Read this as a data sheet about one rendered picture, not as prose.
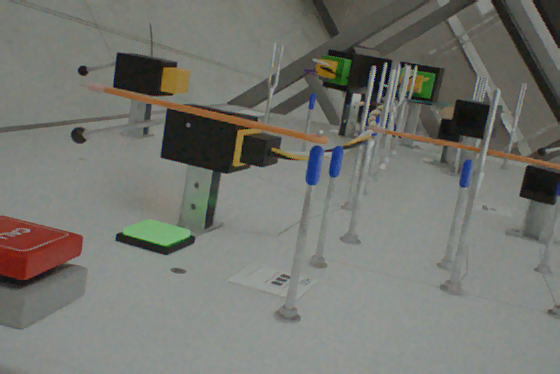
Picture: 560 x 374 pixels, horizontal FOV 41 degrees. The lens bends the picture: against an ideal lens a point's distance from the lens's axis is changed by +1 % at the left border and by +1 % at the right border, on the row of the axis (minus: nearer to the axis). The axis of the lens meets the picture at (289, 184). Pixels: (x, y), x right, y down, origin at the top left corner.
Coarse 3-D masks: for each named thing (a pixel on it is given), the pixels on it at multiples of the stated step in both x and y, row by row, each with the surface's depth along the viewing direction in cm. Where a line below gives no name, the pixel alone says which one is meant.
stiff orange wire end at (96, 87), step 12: (84, 84) 46; (96, 84) 46; (120, 96) 45; (132, 96) 45; (144, 96) 45; (180, 108) 43; (192, 108) 43; (228, 120) 42; (240, 120) 42; (276, 132) 41; (288, 132) 40; (300, 132) 40
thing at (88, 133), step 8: (144, 120) 57; (152, 120) 57; (160, 120) 57; (88, 128) 59; (104, 128) 59; (112, 128) 58; (120, 128) 58; (128, 128) 58; (136, 128) 58; (88, 136) 59
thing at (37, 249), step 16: (0, 224) 39; (16, 224) 39; (32, 224) 39; (0, 240) 36; (16, 240) 37; (32, 240) 37; (48, 240) 37; (64, 240) 38; (80, 240) 39; (0, 256) 35; (16, 256) 35; (32, 256) 35; (48, 256) 36; (64, 256) 38; (0, 272) 35; (16, 272) 35; (32, 272) 35
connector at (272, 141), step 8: (248, 136) 53; (256, 136) 53; (264, 136) 54; (272, 136) 55; (248, 144) 53; (256, 144) 53; (264, 144) 53; (272, 144) 54; (280, 144) 55; (248, 152) 53; (256, 152) 53; (264, 152) 53; (272, 152) 53; (240, 160) 53; (248, 160) 53; (256, 160) 53; (264, 160) 53; (272, 160) 55
